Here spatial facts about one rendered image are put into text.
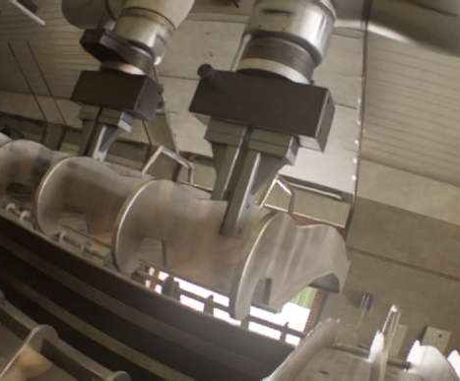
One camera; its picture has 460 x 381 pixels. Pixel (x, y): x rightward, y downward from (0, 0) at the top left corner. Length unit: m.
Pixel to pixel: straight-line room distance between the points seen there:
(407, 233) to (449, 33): 9.29
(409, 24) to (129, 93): 0.35
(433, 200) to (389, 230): 1.30
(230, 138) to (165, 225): 0.13
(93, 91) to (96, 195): 0.26
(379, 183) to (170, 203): 9.59
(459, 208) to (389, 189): 1.81
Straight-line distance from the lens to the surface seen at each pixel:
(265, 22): 0.42
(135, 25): 0.59
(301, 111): 0.38
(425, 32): 0.45
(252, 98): 0.40
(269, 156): 0.39
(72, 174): 0.33
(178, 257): 0.33
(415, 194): 9.83
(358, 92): 7.60
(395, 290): 9.61
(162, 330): 1.04
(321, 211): 9.81
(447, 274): 9.75
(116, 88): 0.57
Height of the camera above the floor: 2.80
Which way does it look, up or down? 5 degrees up
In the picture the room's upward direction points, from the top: 18 degrees clockwise
